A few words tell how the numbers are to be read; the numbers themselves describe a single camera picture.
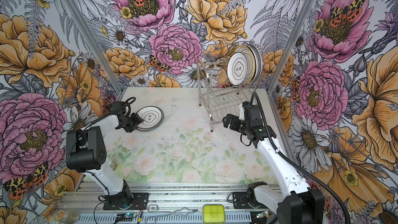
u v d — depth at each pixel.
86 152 0.49
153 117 1.03
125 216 0.71
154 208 0.73
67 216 0.65
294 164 0.44
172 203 0.75
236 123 0.71
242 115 0.72
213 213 0.70
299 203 0.39
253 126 0.60
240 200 0.74
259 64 0.76
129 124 0.83
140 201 0.74
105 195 0.62
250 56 0.79
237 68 0.85
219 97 1.10
